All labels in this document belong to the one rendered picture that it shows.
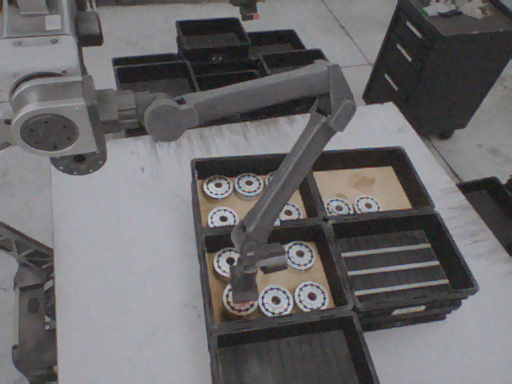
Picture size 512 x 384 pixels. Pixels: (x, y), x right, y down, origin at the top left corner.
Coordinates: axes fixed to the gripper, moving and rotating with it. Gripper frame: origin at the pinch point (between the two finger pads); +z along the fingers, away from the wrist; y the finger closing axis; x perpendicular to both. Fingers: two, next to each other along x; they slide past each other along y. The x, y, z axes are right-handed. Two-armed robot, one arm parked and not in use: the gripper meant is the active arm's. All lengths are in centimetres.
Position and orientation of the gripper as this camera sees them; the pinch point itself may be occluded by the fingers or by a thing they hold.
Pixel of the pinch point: (240, 296)
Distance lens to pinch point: 123.2
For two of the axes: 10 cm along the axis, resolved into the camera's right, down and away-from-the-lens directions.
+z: -1.3, 6.2, 7.8
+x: -9.7, 0.7, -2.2
